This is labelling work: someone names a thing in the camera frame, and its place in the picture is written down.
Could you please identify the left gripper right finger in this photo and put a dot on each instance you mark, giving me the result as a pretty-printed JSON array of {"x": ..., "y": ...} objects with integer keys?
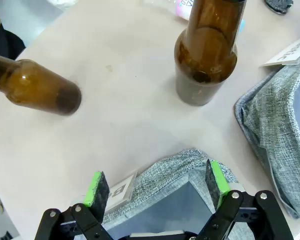
[{"x": 215, "y": 185}]

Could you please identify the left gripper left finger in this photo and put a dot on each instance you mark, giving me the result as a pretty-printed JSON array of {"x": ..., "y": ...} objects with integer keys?
[{"x": 100, "y": 197}]

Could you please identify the brown glass bottle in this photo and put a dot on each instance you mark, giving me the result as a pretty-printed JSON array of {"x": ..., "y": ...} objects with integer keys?
[
  {"x": 40, "y": 85},
  {"x": 205, "y": 50}
]

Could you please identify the clear blue-cap plastic bottle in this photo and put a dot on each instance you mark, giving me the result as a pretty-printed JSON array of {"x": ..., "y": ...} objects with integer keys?
[{"x": 242, "y": 26}]

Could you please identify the crushed pink-label plastic bottle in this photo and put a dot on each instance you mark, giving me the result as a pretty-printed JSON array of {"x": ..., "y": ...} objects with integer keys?
[{"x": 182, "y": 7}]

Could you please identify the crushed dark can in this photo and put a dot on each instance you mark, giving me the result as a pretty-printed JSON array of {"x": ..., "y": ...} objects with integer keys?
[{"x": 278, "y": 6}]

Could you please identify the grey fabric bottle basket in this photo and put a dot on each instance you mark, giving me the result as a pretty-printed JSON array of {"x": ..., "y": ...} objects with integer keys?
[{"x": 165, "y": 175}]

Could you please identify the grey fabric plastic basket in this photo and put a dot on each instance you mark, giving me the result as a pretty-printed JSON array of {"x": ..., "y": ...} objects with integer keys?
[{"x": 272, "y": 112}]

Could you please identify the white Bottle label card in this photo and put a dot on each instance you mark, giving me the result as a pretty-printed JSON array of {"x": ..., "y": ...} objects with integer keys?
[{"x": 120, "y": 191}]

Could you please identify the white Plastic label card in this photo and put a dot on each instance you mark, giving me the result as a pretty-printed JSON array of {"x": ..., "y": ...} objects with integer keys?
[{"x": 287, "y": 53}]

